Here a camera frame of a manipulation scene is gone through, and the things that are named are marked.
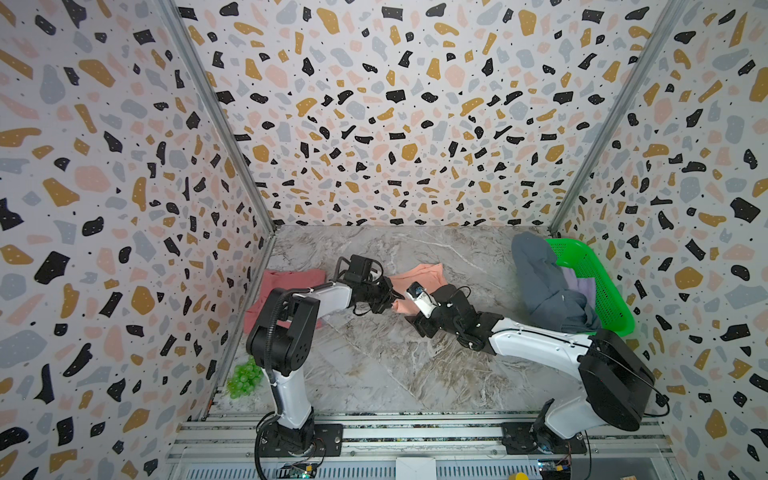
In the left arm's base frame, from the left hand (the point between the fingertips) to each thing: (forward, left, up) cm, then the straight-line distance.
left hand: (406, 291), depth 91 cm
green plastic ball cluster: (-24, +43, -4) cm, 49 cm away
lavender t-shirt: (+6, -61, -7) cm, 62 cm away
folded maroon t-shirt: (+9, +40, -7) cm, 42 cm away
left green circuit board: (-44, +27, -10) cm, 53 cm away
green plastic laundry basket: (-7, -64, -4) cm, 64 cm away
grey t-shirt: (-5, -43, +1) cm, 43 cm away
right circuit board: (-44, -34, -10) cm, 57 cm away
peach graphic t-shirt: (+11, -8, -8) cm, 16 cm away
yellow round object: (-46, -23, -3) cm, 51 cm away
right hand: (-6, -1, +5) cm, 8 cm away
